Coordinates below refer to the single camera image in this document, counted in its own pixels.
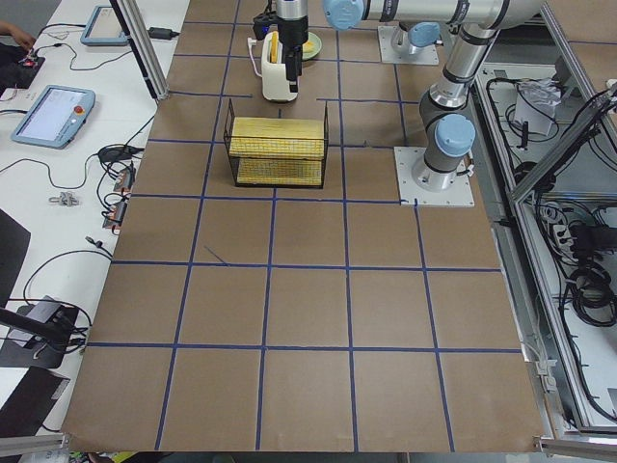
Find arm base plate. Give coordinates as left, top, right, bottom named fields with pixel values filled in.
left=378, top=22, right=441, bottom=66
left=394, top=147, right=474, bottom=207

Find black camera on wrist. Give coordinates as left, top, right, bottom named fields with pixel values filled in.
left=253, top=12, right=279, bottom=41

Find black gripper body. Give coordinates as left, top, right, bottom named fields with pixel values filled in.
left=278, top=15, right=309, bottom=50

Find white toaster plug cable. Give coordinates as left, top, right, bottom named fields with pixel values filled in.
left=246, top=37, right=264, bottom=80

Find aluminium frame post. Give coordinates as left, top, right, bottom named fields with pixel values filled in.
left=110, top=0, right=169, bottom=101

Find triangular bread on plate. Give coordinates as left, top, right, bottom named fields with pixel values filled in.
left=303, top=41, right=320, bottom=60

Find far teach pendant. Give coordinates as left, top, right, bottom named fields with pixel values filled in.
left=80, top=5, right=128, bottom=46

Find black wire basket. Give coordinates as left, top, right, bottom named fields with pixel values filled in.
left=223, top=97, right=331, bottom=190

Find green plate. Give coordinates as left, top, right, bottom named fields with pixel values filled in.
left=302, top=32, right=322, bottom=62

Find brown paper table cover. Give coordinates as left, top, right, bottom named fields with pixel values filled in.
left=64, top=1, right=543, bottom=452

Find wooden step shelf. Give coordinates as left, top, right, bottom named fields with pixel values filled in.
left=228, top=116, right=325, bottom=186

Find black power adapter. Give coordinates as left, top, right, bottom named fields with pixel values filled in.
left=148, top=27, right=180, bottom=41

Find bread slice in toaster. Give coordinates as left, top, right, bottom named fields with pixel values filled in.
left=268, top=31, right=280, bottom=65

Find white toaster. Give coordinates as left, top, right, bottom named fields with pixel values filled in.
left=260, top=32, right=298, bottom=102

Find near teach pendant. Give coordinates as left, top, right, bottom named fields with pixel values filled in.
left=11, top=85, right=96, bottom=150

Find teach pendant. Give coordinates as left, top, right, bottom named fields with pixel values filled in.
left=11, top=85, right=96, bottom=150
left=80, top=5, right=128, bottom=46

